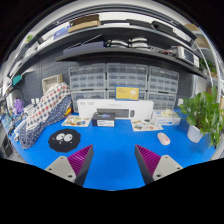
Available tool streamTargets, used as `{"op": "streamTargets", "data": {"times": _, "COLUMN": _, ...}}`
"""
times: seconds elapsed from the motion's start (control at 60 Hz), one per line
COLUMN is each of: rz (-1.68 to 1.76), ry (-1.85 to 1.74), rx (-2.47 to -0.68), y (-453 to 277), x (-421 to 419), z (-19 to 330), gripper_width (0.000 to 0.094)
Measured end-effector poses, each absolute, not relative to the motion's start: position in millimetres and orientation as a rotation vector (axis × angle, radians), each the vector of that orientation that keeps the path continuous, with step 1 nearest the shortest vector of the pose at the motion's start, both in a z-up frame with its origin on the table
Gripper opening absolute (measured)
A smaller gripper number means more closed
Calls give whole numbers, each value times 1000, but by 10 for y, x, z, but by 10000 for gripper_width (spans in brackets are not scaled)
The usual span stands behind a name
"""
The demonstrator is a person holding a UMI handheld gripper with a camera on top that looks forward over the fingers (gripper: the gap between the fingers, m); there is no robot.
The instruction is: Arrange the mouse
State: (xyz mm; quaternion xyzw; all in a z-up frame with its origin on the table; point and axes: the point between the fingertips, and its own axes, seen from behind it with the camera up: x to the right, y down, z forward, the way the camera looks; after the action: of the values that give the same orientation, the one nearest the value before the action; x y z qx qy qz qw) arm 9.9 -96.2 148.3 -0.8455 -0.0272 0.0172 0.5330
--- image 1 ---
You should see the green potted plant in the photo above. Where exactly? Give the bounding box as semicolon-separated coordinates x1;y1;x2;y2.
180;86;224;147

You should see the purple toy figure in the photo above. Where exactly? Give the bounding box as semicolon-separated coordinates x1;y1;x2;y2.
13;98;23;115

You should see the cardboard box on shelf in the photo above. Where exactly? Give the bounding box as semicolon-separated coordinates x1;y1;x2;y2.
68;14;100;33

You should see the small black product box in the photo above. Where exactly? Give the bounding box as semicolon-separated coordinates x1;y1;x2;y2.
91;112;115;127

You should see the black round soot-sprite mousepad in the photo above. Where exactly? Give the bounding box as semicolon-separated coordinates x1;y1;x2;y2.
48;128;81;153

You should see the patterned fabric bag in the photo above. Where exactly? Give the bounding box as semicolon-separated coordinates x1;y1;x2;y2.
19;82;72;149

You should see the right sticker sheet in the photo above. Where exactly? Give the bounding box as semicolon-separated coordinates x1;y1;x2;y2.
131;120;163;131

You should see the sticker sheet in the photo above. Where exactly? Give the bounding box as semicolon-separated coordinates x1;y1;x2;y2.
62;115;90;127
131;120;163;131

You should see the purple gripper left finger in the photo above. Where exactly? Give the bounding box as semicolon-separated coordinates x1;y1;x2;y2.
46;145;94;186

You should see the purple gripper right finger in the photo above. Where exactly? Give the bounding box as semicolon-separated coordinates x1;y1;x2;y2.
135;145;182;184

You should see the white keyboard box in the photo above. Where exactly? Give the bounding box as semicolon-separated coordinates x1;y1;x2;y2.
77;99;154;119

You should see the left sticker sheet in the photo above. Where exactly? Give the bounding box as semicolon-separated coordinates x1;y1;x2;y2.
62;115;90;127

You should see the yellow blue sign card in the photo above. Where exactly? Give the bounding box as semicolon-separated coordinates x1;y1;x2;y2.
115;86;140;101

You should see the middle grey drawer cabinet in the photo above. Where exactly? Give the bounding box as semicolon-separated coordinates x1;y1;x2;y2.
106;63;148;99

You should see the white tissue box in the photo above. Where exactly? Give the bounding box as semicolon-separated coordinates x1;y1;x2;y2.
152;109;181;126

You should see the lower dark shelf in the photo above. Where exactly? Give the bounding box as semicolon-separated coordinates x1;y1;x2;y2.
55;48;205;78

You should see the grey drawer cabinet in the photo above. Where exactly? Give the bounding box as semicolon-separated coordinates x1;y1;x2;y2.
106;63;148;99
147;66;179;109
69;63;106;111

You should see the white wooden frame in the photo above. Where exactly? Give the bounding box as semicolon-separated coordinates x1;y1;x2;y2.
42;74;63;93

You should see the white plant pot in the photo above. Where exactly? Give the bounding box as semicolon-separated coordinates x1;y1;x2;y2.
187;125;203;143

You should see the right grey drawer cabinet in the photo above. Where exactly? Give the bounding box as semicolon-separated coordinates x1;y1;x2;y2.
147;66;179;109

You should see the left grey drawer cabinet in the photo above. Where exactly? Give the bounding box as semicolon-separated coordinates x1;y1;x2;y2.
69;63;106;111

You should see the pink white computer mouse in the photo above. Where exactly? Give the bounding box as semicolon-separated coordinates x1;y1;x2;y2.
157;132;170;146

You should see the dark shelf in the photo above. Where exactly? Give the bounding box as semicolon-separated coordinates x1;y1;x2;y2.
7;23;196;78
55;48;205;78

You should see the white electronic instrument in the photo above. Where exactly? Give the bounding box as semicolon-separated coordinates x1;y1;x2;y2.
177;46;199;67

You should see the upper dark shelf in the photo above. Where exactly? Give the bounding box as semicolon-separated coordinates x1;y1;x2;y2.
7;23;196;78

